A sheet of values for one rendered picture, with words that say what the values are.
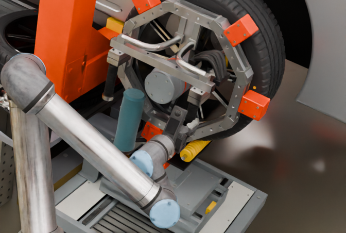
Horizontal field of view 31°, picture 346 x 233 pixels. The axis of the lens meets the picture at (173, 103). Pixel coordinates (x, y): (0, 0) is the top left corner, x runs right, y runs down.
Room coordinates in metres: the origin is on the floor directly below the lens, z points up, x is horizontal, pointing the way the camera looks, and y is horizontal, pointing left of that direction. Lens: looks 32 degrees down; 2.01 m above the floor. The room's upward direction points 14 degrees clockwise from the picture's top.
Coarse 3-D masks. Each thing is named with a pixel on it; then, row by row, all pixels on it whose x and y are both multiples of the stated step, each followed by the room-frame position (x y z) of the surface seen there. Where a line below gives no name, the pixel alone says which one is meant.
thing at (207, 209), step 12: (108, 180) 2.19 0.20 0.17; (108, 192) 2.19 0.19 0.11; (120, 192) 2.16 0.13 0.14; (216, 192) 2.29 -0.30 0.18; (132, 204) 2.14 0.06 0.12; (204, 204) 2.23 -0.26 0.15; (216, 204) 2.22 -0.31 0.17; (180, 216) 2.10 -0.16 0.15; (192, 216) 2.10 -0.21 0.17; (204, 216) 2.12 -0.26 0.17; (168, 228) 2.06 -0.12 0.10; (180, 228) 2.04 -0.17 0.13; (192, 228) 2.03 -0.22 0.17
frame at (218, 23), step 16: (176, 0) 2.16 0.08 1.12; (144, 16) 2.16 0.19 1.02; (192, 16) 2.09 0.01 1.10; (208, 16) 2.08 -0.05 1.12; (128, 32) 2.18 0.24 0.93; (224, 48) 2.04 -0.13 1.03; (240, 48) 2.07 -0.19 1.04; (128, 64) 2.22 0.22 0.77; (240, 64) 2.01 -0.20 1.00; (128, 80) 2.17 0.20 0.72; (240, 80) 2.00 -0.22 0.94; (240, 96) 2.00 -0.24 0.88; (144, 112) 2.13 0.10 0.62; (160, 112) 2.16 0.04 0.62; (160, 128) 2.10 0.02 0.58; (208, 128) 2.03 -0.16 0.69; (224, 128) 2.00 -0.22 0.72
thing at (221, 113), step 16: (160, 16) 2.34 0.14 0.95; (144, 32) 2.28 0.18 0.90; (160, 32) 2.25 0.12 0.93; (208, 32) 2.18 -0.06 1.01; (176, 48) 2.22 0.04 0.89; (144, 64) 2.29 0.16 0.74; (208, 64) 2.17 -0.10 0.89; (144, 80) 2.25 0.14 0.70; (208, 112) 2.22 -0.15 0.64; (224, 112) 2.13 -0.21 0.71
